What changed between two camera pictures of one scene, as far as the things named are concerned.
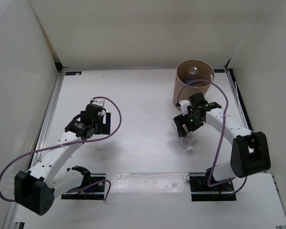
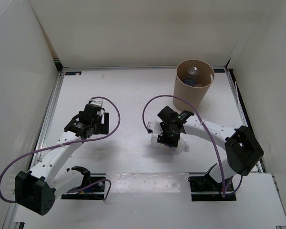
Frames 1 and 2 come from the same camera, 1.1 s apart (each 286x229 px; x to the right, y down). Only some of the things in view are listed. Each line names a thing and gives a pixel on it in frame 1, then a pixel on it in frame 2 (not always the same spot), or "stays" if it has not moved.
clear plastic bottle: [193, 70] stays
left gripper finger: [105, 128] stays
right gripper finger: [179, 120] -> [169, 138]
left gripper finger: [88, 133] stays
